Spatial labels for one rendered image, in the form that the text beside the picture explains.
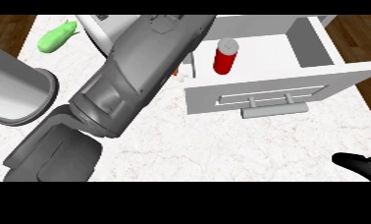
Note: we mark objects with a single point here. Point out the green vegetable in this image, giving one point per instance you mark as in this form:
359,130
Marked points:
53,39

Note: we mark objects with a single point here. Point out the small orange object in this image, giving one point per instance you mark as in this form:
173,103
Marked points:
173,71

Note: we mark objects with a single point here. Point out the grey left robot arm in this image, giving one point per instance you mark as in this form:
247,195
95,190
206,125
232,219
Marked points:
139,57

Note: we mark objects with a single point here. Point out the white drawer front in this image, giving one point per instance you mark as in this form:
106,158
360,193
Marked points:
203,98

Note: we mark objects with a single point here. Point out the red can with grey top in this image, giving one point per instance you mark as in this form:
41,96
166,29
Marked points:
223,61

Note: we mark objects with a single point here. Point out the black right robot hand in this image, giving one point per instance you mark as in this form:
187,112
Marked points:
356,164

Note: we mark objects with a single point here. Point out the white appliance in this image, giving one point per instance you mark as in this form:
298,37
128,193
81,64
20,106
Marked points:
109,29

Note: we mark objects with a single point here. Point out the grey round container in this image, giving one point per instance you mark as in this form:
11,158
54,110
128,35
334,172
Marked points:
20,97

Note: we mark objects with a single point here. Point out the white drawer box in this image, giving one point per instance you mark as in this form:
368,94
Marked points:
265,51

